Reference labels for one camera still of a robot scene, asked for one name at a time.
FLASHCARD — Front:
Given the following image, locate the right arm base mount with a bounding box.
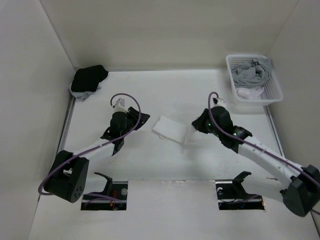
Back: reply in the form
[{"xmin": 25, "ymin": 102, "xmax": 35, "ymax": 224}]
[{"xmin": 215, "ymin": 171, "xmax": 265, "ymax": 211}]

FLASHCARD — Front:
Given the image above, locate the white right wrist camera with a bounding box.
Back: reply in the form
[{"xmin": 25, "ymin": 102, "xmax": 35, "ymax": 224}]
[{"xmin": 212, "ymin": 97, "xmax": 227, "ymax": 108}]

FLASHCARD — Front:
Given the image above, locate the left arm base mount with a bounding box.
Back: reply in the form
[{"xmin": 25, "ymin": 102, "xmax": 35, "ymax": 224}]
[{"xmin": 80, "ymin": 172, "xmax": 129, "ymax": 211}]

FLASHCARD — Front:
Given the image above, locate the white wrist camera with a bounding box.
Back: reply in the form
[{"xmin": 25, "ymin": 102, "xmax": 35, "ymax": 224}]
[
  {"xmin": 212, "ymin": 97, "xmax": 227, "ymax": 108},
  {"xmin": 113, "ymin": 98, "xmax": 128, "ymax": 114}
]

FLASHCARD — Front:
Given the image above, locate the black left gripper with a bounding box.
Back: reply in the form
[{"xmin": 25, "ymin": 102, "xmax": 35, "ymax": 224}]
[{"xmin": 120, "ymin": 107, "xmax": 150, "ymax": 138}]

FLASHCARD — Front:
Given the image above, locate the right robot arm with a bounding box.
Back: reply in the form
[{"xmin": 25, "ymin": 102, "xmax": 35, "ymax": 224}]
[{"xmin": 191, "ymin": 106, "xmax": 320, "ymax": 217}]

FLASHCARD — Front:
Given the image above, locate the folded black tank top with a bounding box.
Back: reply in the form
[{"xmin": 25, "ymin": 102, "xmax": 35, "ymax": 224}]
[{"xmin": 70, "ymin": 65, "xmax": 109, "ymax": 93}]

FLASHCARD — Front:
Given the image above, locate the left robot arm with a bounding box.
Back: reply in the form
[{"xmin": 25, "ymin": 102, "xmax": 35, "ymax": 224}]
[{"xmin": 39, "ymin": 107, "xmax": 151, "ymax": 203}]

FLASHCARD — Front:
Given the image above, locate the white plastic laundry basket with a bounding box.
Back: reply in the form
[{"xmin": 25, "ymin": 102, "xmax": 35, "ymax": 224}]
[{"xmin": 225, "ymin": 54, "xmax": 284, "ymax": 107}]

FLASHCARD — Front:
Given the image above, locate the grey tank top in basket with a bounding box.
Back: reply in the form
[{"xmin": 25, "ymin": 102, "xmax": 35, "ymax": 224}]
[{"xmin": 231, "ymin": 58, "xmax": 272, "ymax": 88}]

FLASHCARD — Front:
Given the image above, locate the folded grey tank top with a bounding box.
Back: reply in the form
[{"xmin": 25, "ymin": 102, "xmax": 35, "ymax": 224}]
[{"xmin": 68, "ymin": 84, "xmax": 101, "ymax": 102}]

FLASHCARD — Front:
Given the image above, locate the pale pink tank top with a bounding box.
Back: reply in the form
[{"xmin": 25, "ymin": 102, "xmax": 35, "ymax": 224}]
[{"xmin": 236, "ymin": 86, "xmax": 265, "ymax": 100}]

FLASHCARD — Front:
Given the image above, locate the white tank top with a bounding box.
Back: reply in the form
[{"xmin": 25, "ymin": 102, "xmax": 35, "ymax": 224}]
[{"xmin": 152, "ymin": 115, "xmax": 195, "ymax": 144}]

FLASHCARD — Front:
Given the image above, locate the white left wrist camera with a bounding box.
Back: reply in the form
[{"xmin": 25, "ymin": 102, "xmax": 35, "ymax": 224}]
[{"xmin": 113, "ymin": 98, "xmax": 128, "ymax": 114}]

